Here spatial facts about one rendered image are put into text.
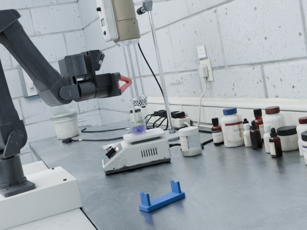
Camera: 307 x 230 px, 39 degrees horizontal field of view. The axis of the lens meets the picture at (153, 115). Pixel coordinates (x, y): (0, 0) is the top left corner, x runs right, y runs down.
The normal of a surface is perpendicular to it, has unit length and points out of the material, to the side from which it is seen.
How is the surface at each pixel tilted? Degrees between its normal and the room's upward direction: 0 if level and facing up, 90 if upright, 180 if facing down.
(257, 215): 0
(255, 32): 90
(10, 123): 87
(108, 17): 90
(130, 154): 90
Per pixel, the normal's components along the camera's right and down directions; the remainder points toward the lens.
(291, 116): -0.92, 0.21
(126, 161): 0.14, 0.09
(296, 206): -0.18, -0.98
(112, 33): 0.35, 0.04
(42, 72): 0.55, -0.15
